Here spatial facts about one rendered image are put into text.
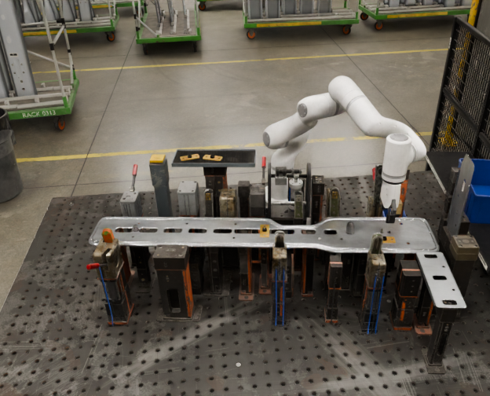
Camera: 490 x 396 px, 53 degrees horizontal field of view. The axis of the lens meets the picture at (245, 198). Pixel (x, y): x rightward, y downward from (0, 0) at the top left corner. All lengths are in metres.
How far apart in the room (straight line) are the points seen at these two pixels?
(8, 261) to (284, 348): 2.43
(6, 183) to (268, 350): 3.10
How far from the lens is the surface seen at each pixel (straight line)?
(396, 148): 1.74
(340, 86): 1.93
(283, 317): 1.98
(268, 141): 2.35
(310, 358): 1.92
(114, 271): 1.91
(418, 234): 2.05
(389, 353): 1.98
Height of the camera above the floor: 2.18
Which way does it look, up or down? 32 degrees down
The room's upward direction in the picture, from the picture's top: 2 degrees counter-clockwise
